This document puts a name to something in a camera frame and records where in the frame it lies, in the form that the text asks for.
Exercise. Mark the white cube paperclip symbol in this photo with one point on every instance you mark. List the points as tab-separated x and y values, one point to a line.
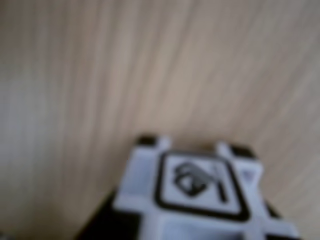
195	185

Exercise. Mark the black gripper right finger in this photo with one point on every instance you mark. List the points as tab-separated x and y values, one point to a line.
276	212

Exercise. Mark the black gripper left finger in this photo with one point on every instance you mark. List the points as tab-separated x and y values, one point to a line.
100	225

